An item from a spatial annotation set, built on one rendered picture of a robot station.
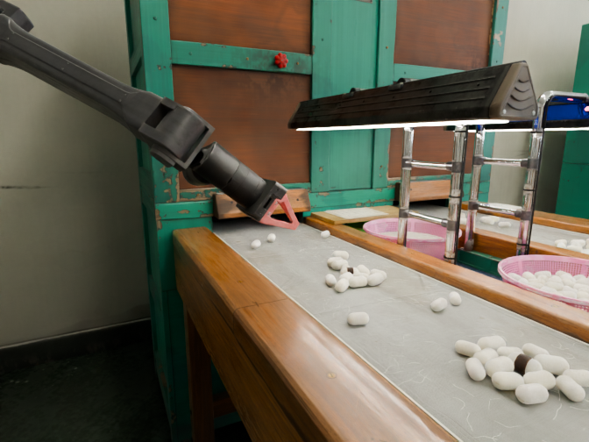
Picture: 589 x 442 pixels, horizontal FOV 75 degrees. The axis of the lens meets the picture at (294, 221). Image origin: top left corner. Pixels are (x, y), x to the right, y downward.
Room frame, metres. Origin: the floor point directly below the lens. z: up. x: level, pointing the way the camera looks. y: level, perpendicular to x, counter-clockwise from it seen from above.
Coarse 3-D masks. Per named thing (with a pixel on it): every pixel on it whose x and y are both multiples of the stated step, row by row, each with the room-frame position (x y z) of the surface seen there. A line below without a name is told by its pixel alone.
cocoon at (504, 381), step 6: (498, 372) 0.39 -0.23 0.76; (504, 372) 0.39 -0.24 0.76; (510, 372) 0.39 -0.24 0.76; (492, 378) 0.39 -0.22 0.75; (498, 378) 0.38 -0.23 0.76; (504, 378) 0.38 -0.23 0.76; (510, 378) 0.38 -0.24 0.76; (516, 378) 0.38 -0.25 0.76; (522, 378) 0.38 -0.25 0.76; (498, 384) 0.38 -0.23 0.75; (504, 384) 0.38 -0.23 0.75; (510, 384) 0.38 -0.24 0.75; (516, 384) 0.38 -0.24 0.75; (522, 384) 0.38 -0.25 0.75
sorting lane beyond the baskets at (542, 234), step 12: (432, 216) 1.38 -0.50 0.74; (444, 216) 1.38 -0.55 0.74; (480, 216) 1.38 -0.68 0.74; (480, 228) 1.18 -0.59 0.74; (492, 228) 1.18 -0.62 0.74; (504, 228) 1.18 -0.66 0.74; (516, 228) 1.18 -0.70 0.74; (540, 228) 1.18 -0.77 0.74; (552, 228) 1.18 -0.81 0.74; (540, 240) 1.03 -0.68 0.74; (552, 240) 1.03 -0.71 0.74
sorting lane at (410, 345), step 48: (240, 240) 1.03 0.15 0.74; (288, 240) 1.03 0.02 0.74; (336, 240) 1.03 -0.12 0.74; (288, 288) 0.69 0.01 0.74; (384, 288) 0.69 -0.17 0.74; (432, 288) 0.69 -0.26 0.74; (336, 336) 0.50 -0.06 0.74; (384, 336) 0.51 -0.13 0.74; (432, 336) 0.51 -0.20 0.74; (480, 336) 0.51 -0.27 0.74; (528, 336) 0.51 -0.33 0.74; (432, 384) 0.39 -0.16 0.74; (480, 384) 0.39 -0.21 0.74; (480, 432) 0.32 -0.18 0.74; (528, 432) 0.32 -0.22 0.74; (576, 432) 0.32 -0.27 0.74
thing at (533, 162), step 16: (544, 96) 0.89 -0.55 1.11; (560, 96) 0.91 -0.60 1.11; (576, 96) 0.92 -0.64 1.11; (544, 112) 0.88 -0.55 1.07; (480, 128) 1.02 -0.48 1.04; (544, 128) 0.88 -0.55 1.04; (480, 144) 1.02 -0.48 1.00; (480, 160) 1.01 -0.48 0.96; (496, 160) 0.97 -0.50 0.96; (512, 160) 0.93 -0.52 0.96; (528, 160) 0.89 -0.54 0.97; (528, 176) 0.89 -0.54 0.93; (528, 192) 0.88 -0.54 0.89; (480, 208) 1.00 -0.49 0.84; (496, 208) 0.96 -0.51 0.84; (528, 208) 0.88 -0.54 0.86; (528, 224) 0.88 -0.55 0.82; (528, 240) 0.88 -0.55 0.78; (464, 256) 1.02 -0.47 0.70; (480, 256) 0.97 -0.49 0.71; (496, 272) 0.93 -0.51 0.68
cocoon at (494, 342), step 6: (492, 336) 0.47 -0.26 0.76; (498, 336) 0.47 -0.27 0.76; (480, 342) 0.46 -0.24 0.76; (486, 342) 0.46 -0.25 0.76; (492, 342) 0.46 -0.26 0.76; (498, 342) 0.46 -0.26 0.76; (504, 342) 0.46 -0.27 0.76; (480, 348) 0.46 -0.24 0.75; (492, 348) 0.45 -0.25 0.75; (498, 348) 0.45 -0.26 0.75
